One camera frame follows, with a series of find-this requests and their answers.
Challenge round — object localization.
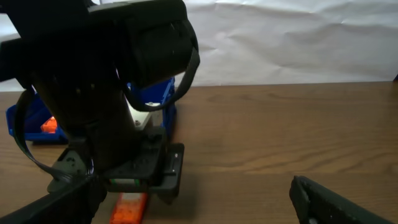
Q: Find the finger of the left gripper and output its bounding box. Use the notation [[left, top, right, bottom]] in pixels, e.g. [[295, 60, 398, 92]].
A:
[[149, 142, 185, 205], [46, 147, 94, 194]]

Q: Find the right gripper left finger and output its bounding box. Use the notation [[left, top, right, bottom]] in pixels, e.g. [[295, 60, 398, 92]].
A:
[[0, 176, 108, 224]]

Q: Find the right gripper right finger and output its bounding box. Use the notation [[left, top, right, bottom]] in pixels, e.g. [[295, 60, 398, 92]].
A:
[[289, 175, 396, 224]]

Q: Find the orange candy box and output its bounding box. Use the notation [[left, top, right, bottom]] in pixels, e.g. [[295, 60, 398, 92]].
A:
[[108, 179, 149, 224], [40, 116, 58, 134]]

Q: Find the blue tray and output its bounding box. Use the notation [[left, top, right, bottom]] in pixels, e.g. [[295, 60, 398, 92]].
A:
[[5, 77, 177, 146]]

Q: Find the black cable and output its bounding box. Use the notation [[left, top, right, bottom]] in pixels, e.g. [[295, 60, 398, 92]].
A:
[[12, 46, 201, 185]]

